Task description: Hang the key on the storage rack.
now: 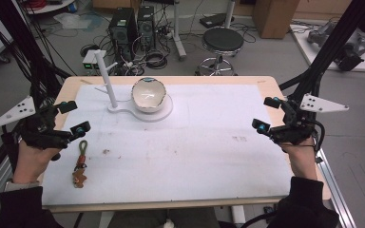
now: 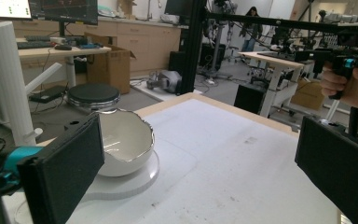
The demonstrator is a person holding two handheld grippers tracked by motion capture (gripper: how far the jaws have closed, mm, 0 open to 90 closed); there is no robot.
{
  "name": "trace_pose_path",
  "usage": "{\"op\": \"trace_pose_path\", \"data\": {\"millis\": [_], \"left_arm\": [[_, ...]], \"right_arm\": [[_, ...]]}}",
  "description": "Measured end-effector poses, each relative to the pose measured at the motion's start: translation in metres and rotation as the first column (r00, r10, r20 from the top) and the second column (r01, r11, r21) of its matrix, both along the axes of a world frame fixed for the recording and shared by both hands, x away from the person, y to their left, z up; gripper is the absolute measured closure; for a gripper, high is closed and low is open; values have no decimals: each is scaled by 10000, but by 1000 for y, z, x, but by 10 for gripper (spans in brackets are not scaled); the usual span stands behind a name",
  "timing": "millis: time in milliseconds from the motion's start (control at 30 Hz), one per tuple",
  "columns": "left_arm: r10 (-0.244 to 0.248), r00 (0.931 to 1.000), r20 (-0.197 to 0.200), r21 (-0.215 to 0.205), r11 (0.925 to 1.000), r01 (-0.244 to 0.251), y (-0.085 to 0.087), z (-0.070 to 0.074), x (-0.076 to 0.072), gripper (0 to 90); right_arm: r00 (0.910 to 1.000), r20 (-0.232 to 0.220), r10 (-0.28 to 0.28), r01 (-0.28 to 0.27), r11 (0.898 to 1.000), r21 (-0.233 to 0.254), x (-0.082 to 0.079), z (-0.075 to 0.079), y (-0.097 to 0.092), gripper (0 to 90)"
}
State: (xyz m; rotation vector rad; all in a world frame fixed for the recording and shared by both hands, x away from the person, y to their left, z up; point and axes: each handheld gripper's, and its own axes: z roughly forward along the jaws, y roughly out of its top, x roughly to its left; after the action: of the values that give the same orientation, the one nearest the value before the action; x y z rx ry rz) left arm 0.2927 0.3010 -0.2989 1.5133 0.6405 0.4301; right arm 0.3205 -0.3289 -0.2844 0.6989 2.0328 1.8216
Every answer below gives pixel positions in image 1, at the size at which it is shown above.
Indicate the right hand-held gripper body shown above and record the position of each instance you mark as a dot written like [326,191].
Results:
[293,131]

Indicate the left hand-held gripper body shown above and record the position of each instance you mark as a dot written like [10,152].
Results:
[41,133]

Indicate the person's right hand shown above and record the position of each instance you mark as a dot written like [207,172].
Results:
[302,158]

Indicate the person's left hand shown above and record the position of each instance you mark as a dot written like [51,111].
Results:
[31,161]

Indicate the white stand with pole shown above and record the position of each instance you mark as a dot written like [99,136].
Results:
[108,85]

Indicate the white box with green displays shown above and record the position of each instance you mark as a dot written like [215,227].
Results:
[90,61]

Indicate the white wristband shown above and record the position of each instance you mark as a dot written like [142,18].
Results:
[19,185]

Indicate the white floor board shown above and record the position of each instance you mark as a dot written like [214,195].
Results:
[310,52]

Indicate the white ceramic bowl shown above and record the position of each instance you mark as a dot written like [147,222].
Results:
[149,95]

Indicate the black round stool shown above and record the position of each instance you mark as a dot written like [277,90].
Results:
[222,39]

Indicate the cardboard box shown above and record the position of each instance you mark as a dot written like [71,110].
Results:
[274,19]

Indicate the clear plastic bag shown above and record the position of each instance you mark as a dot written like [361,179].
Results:
[76,21]

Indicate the white table mat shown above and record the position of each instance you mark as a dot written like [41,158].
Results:
[177,158]

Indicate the white table leg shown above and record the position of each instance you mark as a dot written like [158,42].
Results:
[238,214]

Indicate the grey machine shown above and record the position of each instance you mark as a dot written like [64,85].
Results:
[350,50]

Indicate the black computer tower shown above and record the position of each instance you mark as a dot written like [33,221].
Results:
[145,25]
[122,31]

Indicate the black flat case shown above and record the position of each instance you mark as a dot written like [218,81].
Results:
[214,20]

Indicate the white round table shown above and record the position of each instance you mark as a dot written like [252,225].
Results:
[50,7]

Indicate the white desk leg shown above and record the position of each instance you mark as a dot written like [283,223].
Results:
[177,31]

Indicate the person's legs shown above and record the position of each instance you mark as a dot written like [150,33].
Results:
[171,217]

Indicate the black frame struts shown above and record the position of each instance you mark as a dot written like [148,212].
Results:
[332,44]
[9,28]

